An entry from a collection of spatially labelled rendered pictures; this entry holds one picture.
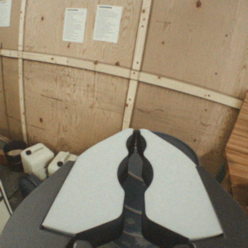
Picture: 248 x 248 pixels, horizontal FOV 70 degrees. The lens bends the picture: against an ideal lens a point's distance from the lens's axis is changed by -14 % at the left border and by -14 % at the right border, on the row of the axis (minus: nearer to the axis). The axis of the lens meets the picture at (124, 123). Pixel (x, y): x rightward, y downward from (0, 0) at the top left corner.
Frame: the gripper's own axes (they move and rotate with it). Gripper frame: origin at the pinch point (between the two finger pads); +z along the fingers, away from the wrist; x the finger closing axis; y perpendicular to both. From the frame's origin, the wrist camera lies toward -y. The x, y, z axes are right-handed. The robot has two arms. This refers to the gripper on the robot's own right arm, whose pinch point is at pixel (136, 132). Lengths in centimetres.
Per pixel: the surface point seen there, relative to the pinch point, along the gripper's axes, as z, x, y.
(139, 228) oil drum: 70, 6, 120
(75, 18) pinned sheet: 160, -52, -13
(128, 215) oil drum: 73, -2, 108
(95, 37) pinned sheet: 155, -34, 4
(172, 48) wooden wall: 140, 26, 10
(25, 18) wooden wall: 176, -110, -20
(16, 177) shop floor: 130, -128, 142
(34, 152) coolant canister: 137, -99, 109
